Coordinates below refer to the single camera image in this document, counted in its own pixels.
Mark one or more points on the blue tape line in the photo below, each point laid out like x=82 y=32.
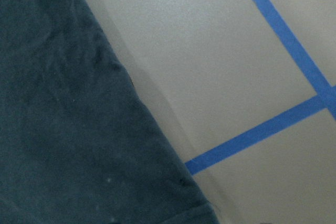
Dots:
x=298 y=53

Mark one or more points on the black graphic t-shirt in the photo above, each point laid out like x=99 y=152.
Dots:
x=77 y=143

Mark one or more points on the blue tape line crosswise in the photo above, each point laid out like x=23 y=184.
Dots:
x=255 y=135

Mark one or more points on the brown paper table cover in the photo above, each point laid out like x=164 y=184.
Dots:
x=210 y=70

